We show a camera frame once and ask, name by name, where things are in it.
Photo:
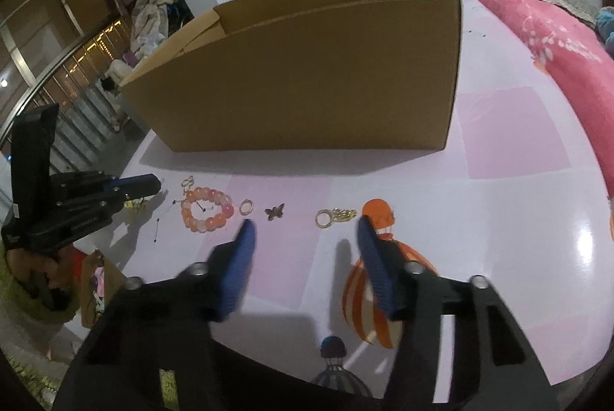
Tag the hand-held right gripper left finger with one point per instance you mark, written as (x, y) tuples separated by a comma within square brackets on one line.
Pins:
[(237, 267)]

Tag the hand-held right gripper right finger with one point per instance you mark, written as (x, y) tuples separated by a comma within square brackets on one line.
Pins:
[(379, 267)]

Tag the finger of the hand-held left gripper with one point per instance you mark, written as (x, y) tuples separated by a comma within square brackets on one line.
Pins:
[(136, 183), (124, 200)]

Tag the small gold charm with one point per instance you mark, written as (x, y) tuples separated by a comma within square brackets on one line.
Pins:
[(186, 184)]

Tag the dark butterfly charm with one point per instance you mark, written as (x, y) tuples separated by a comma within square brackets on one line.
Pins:
[(275, 212)]

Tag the brown cardboard box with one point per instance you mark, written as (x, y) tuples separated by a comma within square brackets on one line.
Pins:
[(312, 80)]

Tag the person's left hand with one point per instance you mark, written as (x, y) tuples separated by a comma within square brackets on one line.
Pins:
[(41, 267)]

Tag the metal folding gate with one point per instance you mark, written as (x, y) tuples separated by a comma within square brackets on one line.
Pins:
[(72, 104)]

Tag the open cardboard box with clutter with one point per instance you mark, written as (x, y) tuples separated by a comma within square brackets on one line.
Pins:
[(112, 276)]

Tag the pile of clothes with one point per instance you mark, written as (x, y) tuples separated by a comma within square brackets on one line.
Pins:
[(153, 13)]

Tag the pink floral blanket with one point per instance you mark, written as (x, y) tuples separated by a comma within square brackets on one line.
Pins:
[(527, 22)]

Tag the blue floral blanket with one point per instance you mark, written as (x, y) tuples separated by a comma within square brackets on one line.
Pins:
[(607, 27)]

